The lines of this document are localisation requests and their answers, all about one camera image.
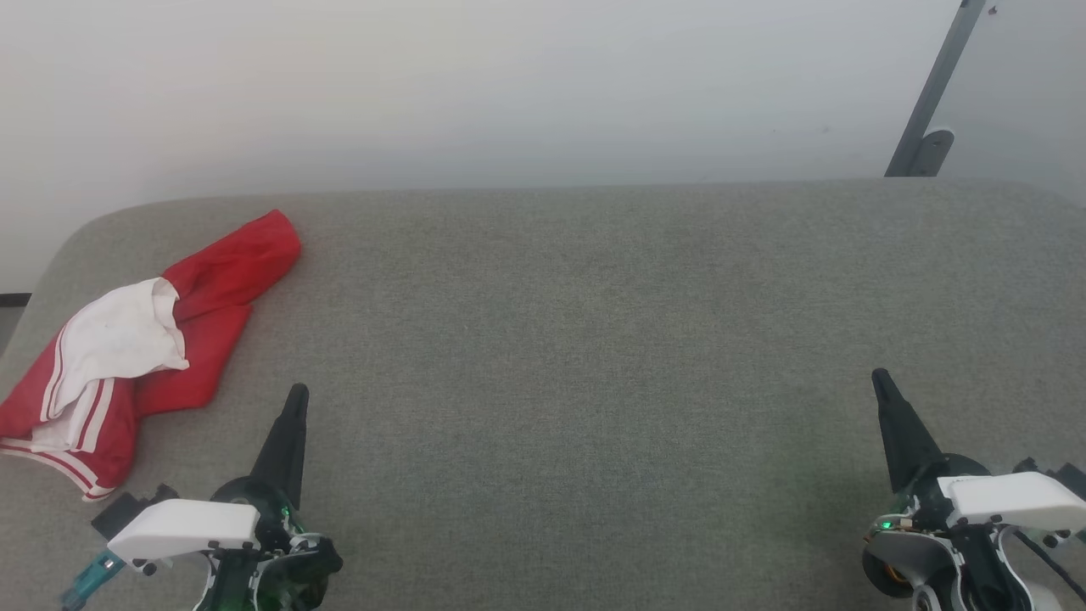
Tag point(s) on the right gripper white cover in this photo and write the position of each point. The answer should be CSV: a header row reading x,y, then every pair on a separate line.
x,y
1010,501

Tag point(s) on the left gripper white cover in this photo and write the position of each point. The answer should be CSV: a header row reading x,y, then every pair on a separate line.
x,y
191,526

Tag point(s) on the red and white garment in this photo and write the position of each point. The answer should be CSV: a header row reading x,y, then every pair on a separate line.
x,y
229,263

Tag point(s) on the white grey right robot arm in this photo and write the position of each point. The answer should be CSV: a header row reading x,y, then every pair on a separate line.
x,y
925,560

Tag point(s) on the grey fabric sofa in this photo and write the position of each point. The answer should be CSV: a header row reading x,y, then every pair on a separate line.
x,y
551,339

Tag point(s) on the grey metal pole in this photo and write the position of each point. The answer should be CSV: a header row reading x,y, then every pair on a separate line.
x,y
942,76

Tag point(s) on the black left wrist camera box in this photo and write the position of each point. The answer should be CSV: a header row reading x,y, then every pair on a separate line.
x,y
127,507

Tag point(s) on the teal left camera connector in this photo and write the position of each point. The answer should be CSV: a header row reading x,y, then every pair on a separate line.
x,y
93,577

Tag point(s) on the grey metal bracket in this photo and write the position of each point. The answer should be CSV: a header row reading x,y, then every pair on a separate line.
x,y
933,153

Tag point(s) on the black frame edge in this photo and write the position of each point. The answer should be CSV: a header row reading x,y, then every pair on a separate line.
x,y
13,299

